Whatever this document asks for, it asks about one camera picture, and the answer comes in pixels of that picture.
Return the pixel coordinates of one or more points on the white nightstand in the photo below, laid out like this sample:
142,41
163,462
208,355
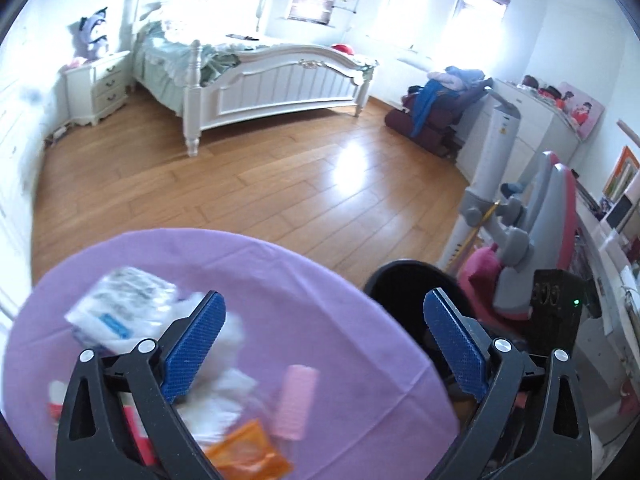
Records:
107,85

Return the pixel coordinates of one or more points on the white tower appliance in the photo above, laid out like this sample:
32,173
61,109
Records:
500,135

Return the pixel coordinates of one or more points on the pink soft toy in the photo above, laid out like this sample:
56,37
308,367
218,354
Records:
75,63

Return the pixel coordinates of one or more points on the white power strip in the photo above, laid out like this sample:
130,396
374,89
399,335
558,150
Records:
59,133

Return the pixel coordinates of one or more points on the pink framed photo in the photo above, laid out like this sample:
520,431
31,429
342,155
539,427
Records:
582,110

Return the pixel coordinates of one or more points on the white desk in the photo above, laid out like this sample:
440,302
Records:
610,270

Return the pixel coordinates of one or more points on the white cabinet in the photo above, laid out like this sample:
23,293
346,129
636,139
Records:
540,130

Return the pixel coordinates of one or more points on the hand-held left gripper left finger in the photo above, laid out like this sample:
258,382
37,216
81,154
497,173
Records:
195,350

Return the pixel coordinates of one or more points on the white tissue packet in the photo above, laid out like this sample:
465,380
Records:
120,305

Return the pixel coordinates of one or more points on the dark red massage chair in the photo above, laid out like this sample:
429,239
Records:
440,120

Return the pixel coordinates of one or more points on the purple round tablecloth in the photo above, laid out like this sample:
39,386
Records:
310,300

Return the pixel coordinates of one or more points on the red cushion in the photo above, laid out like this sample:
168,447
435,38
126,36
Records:
343,49

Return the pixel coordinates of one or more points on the small white red item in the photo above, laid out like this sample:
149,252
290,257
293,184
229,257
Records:
56,400

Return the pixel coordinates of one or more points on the purple plush toy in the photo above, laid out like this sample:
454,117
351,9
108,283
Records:
90,35

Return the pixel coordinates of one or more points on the red pink packet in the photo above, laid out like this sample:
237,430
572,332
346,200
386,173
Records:
136,430

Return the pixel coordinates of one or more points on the pink hair roller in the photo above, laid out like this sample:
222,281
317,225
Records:
296,400

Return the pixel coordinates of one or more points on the black trash bin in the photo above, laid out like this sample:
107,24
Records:
395,285

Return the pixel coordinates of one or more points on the window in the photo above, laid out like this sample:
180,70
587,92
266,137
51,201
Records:
477,17
412,5

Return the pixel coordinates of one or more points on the pink cloth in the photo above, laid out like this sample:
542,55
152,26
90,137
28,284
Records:
480,275

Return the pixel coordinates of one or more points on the orange wrapper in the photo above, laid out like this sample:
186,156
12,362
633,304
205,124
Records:
245,452

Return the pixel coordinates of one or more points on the grey pink chair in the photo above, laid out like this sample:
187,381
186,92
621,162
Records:
550,210

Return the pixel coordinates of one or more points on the pile of clothes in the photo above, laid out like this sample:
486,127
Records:
430,95

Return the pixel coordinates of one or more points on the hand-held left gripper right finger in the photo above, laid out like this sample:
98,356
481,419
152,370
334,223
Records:
457,350

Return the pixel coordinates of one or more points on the white bed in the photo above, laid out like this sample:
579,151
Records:
280,85

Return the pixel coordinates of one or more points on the orange book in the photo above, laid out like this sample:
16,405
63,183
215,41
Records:
622,172

